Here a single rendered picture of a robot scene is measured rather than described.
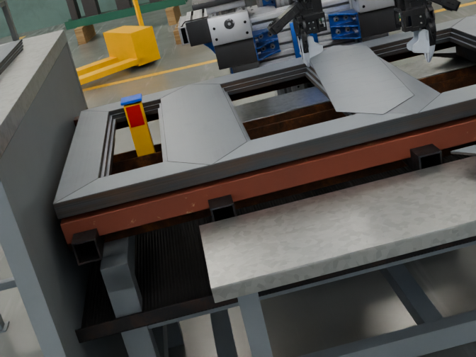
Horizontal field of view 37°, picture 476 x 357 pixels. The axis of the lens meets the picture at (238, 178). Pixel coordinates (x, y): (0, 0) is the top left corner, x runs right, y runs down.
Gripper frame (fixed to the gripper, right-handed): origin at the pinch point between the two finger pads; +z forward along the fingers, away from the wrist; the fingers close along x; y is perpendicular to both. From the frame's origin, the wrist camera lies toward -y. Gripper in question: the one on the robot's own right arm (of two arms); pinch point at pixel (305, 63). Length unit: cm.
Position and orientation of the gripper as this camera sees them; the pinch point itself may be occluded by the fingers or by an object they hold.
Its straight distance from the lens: 208.4
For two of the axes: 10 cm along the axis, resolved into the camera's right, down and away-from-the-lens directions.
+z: 2.1, 9.1, 3.7
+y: 9.7, -2.4, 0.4
